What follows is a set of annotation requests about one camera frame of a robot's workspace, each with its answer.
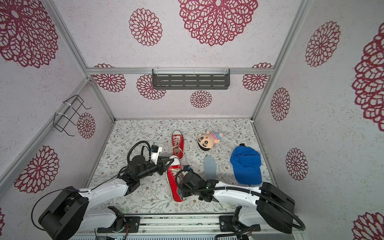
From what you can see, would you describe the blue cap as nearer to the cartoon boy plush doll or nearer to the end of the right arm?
the cartoon boy plush doll

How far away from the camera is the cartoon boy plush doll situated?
0.99 metres

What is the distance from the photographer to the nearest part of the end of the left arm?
638 mm

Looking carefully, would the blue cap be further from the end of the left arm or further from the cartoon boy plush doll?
the end of the left arm

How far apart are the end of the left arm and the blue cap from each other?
0.47 meters

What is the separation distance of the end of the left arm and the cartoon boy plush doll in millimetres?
343

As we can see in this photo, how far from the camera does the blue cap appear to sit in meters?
0.91

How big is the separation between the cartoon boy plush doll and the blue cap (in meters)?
0.14
